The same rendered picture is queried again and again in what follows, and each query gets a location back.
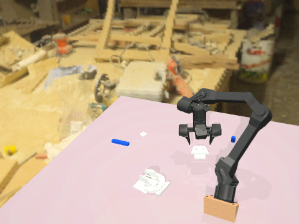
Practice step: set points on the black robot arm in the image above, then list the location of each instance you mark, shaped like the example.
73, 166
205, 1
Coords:
226, 167

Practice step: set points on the blue rectangular bar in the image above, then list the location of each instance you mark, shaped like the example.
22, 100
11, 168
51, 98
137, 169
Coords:
120, 142

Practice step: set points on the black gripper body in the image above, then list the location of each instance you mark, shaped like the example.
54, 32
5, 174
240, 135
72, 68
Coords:
184, 129

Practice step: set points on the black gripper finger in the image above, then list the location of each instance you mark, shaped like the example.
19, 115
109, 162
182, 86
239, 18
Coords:
187, 137
211, 138

